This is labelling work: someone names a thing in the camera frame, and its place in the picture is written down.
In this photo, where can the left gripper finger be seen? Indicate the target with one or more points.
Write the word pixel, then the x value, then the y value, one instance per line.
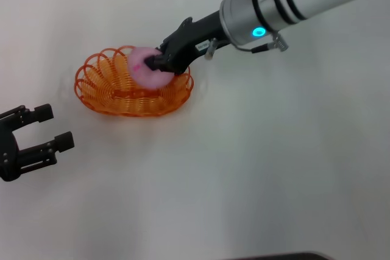
pixel 44 113
pixel 64 142

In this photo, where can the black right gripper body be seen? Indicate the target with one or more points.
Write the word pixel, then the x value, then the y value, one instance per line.
pixel 207 31

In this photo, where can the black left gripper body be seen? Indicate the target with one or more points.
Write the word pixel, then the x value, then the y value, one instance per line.
pixel 9 156

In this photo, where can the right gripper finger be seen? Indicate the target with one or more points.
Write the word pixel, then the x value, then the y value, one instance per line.
pixel 179 33
pixel 178 63

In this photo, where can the clear plug connector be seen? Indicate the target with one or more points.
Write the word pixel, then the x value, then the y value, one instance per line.
pixel 210 50

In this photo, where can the black robot chest cover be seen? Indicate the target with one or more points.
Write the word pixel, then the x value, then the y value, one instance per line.
pixel 283 257

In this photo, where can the pink soft toy peach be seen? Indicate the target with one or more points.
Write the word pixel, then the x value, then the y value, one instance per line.
pixel 149 78

